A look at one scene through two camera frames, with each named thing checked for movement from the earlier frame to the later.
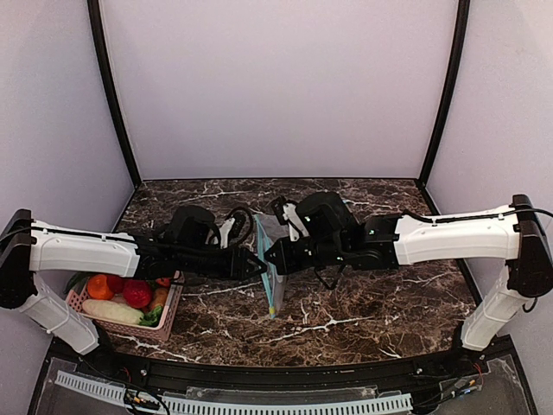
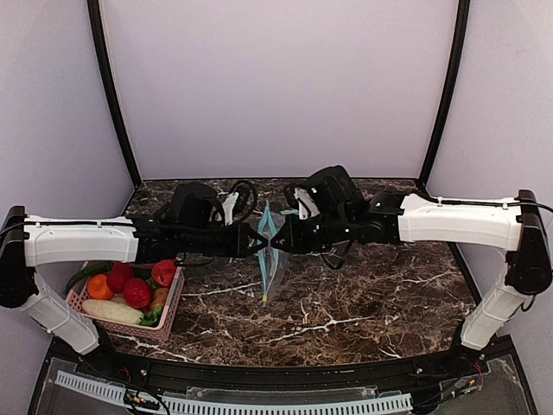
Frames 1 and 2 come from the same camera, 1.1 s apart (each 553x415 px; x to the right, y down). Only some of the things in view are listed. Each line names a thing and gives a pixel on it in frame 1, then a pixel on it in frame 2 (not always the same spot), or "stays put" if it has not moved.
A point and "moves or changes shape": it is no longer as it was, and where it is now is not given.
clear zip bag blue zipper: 269,232 moves or changes shape
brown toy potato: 160,296 stays put
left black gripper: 238,264 → 240,239
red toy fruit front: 137,293 stays put
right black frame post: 462,26 stays put
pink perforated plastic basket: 75,299 stays put
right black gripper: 292,256 → 288,238
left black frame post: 105,67 stays put
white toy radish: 112,310 stays put
